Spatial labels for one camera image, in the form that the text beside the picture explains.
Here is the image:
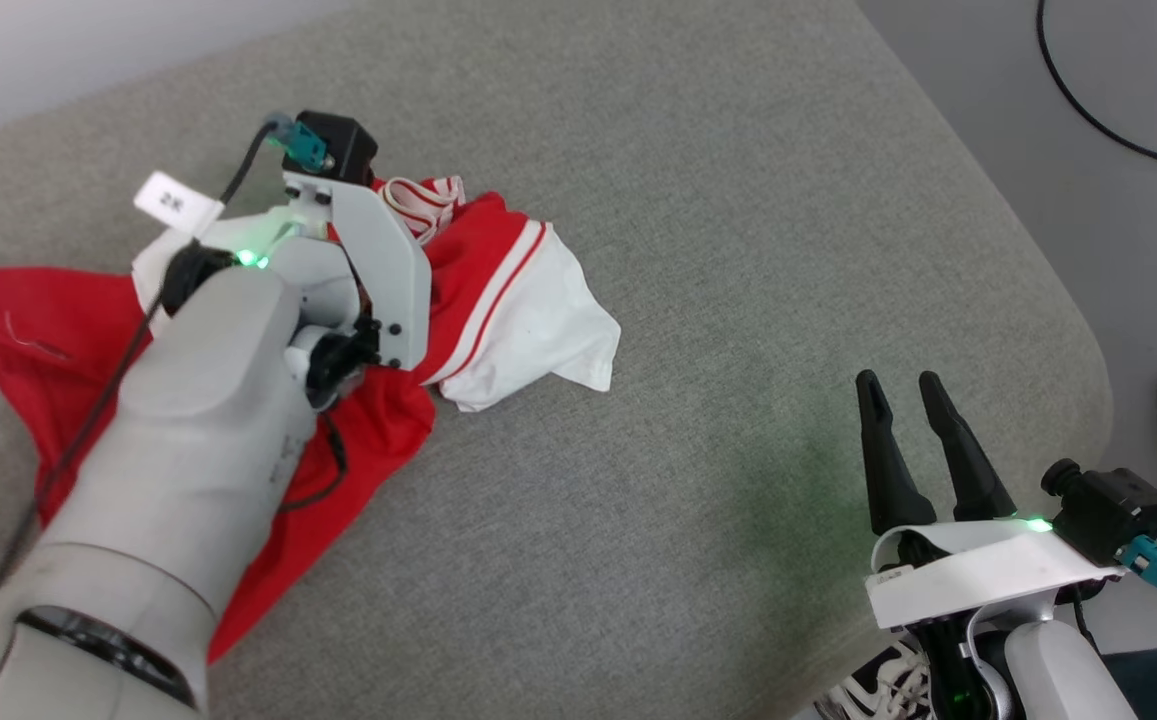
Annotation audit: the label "black floor cable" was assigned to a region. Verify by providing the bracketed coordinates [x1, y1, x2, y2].
[1035, 0, 1157, 184]

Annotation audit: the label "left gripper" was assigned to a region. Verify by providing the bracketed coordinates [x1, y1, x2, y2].
[236, 170, 432, 403]

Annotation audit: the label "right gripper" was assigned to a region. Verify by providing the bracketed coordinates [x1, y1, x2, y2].
[855, 369, 1129, 720]

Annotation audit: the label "white cable label tag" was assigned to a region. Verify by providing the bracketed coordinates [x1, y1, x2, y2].
[133, 171, 225, 239]

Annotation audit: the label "red and white garment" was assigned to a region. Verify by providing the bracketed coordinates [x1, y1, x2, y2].
[0, 176, 622, 665]

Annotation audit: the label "white sneaker black laces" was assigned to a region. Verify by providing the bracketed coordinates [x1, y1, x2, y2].
[816, 640, 939, 720]

